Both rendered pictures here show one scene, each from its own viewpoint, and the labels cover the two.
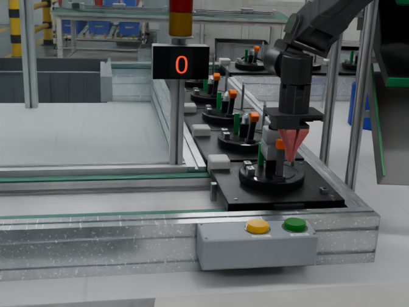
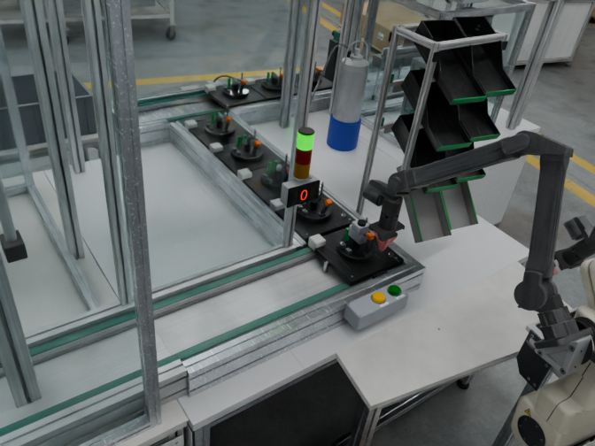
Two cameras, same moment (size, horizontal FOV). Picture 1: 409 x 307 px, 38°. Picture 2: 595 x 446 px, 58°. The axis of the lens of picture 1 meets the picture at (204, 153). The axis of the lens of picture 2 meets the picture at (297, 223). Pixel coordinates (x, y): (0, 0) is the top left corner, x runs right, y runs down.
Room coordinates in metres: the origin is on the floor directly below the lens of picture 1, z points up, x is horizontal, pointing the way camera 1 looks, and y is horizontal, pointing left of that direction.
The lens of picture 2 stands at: (0.01, 0.76, 2.13)
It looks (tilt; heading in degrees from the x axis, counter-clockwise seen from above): 36 degrees down; 331
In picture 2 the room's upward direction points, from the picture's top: 7 degrees clockwise
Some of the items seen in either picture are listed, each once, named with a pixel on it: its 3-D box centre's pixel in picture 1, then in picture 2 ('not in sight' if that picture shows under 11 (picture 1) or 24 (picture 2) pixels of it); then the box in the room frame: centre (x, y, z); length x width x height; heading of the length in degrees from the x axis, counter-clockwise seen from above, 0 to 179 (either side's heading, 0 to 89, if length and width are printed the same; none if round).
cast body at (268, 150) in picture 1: (273, 138); (358, 227); (1.21, -0.15, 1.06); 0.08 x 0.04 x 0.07; 7
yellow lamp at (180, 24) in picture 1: (180, 23); (301, 168); (1.28, 0.06, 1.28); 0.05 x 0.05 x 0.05
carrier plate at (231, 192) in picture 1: (271, 183); (355, 252); (1.20, -0.15, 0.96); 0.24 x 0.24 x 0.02; 10
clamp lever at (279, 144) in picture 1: (279, 156); (367, 242); (1.15, -0.15, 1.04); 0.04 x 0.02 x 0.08; 10
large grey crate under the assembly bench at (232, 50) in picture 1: (241, 50); not in sight; (6.82, -0.37, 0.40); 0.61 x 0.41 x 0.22; 91
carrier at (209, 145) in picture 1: (245, 128); (313, 203); (1.45, -0.10, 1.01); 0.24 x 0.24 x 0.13; 10
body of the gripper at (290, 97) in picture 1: (294, 101); (388, 220); (1.09, -0.16, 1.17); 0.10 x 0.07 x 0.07; 101
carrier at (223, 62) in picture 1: (251, 57); not in sight; (2.56, -0.19, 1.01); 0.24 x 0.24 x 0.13; 10
